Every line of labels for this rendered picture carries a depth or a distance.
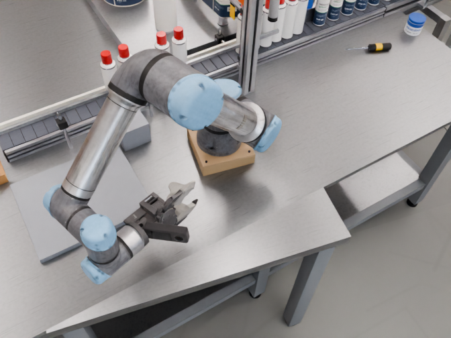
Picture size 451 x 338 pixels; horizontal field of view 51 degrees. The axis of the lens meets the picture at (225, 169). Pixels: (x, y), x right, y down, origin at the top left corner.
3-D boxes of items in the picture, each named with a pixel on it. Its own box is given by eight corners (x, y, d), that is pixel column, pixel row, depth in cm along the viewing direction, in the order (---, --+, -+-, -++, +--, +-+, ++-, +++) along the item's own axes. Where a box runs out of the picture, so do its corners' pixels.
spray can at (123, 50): (135, 85, 172) (127, 39, 156) (141, 94, 170) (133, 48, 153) (121, 90, 171) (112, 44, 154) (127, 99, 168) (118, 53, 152)
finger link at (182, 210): (186, 191, 138) (162, 202, 131) (201, 200, 135) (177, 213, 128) (184, 200, 139) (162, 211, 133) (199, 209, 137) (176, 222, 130)
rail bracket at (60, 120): (69, 135, 164) (57, 101, 151) (76, 149, 160) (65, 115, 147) (60, 138, 163) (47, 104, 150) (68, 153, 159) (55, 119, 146)
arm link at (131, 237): (129, 245, 116) (136, 263, 122) (143, 233, 119) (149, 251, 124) (111, 229, 120) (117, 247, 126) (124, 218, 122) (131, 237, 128)
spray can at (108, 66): (119, 91, 170) (109, 45, 154) (125, 100, 168) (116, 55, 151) (105, 96, 168) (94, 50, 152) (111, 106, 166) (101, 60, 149)
